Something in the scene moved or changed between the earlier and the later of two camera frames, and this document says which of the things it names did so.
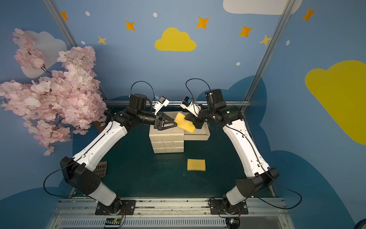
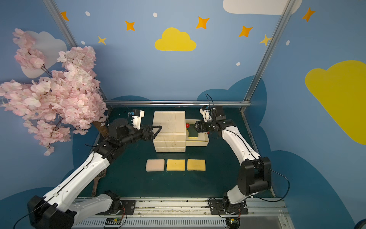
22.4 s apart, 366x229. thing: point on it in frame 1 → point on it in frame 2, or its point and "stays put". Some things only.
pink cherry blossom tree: x=70 y=99 stays put
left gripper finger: x=168 y=124 → x=156 y=134
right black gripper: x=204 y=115 → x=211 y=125
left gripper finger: x=172 y=120 → x=159 y=127
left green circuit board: x=113 y=221 stays put
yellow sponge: x=196 y=164 stays put
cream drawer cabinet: x=169 y=140 stays put
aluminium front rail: x=175 y=213 stays put
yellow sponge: x=183 y=124 → x=176 y=165
